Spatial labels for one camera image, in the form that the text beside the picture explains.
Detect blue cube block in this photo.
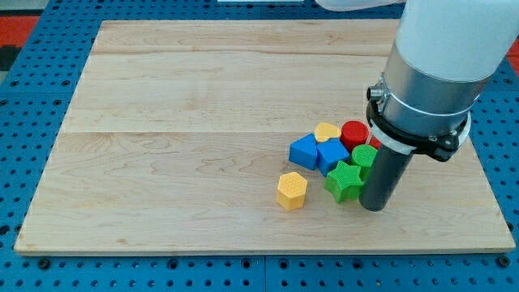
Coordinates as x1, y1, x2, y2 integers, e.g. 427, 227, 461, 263
317, 138, 350, 177

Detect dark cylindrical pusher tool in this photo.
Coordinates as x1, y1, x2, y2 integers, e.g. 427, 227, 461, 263
358, 145, 412, 212

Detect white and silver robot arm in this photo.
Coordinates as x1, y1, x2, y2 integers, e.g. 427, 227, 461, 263
367, 0, 518, 161

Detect green star block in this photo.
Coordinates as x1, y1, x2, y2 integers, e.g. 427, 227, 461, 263
324, 161, 363, 204

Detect blue triangle block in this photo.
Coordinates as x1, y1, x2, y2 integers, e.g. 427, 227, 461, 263
288, 134, 318, 170

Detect green cylinder block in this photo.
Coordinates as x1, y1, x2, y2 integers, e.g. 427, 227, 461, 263
350, 144, 378, 182

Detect yellow hexagon block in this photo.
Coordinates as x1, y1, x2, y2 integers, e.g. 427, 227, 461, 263
277, 172, 307, 210

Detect red cylinder block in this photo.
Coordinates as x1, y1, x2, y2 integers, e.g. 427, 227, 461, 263
340, 120, 369, 152

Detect red block behind tool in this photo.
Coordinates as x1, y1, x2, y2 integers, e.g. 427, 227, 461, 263
368, 136, 381, 149

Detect yellow heart block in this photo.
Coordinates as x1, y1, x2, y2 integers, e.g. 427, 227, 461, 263
314, 122, 341, 144

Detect light wooden board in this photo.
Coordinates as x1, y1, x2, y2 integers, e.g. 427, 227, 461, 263
15, 19, 516, 256

